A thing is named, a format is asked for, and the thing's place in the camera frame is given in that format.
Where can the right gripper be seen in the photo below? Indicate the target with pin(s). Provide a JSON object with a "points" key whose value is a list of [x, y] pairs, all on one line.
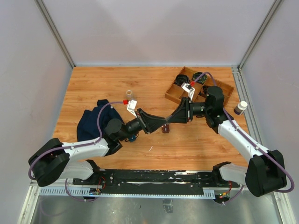
{"points": [[183, 112]]}

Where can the brown double pill box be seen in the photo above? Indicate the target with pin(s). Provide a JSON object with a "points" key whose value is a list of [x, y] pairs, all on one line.
{"points": [[165, 128]]}

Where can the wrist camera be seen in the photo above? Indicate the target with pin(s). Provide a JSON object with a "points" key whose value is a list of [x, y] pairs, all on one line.
{"points": [[189, 89], [131, 107]]}

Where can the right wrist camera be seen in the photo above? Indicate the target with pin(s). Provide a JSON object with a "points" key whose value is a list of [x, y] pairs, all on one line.
{"points": [[189, 89]]}

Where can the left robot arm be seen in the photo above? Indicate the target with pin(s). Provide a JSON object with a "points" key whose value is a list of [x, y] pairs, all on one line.
{"points": [[62, 160]]}

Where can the black yellow rolled sock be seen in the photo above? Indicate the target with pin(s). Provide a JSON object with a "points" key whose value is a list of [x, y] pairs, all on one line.
{"points": [[199, 77]]}

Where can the dark blue cloth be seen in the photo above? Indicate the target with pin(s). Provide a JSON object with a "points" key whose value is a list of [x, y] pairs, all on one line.
{"points": [[87, 128]]}

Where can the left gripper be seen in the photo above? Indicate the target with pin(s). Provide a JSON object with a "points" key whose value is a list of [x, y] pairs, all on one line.
{"points": [[154, 122]]}

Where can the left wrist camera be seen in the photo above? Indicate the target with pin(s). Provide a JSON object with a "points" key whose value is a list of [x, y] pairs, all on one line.
{"points": [[131, 107]]}

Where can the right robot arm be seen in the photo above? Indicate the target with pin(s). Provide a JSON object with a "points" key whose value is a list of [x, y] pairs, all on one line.
{"points": [[265, 172]]}

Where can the teal pill box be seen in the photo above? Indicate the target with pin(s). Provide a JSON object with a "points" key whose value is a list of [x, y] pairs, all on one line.
{"points": [[133, 138]]}

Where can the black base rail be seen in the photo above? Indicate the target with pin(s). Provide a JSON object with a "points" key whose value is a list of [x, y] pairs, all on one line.
{"points": [[152, 182]]}

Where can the wooden divided tray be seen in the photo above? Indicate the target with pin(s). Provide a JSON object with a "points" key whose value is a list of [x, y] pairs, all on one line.
{"points": [[176, 93]]}

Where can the clear glass pill jar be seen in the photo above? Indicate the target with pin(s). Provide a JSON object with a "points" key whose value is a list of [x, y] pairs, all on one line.
{"points": [[130, 95]]}

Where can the dark bottle white cap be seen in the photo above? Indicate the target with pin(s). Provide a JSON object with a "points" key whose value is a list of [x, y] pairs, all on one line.
{"points": [[241, 107]]}

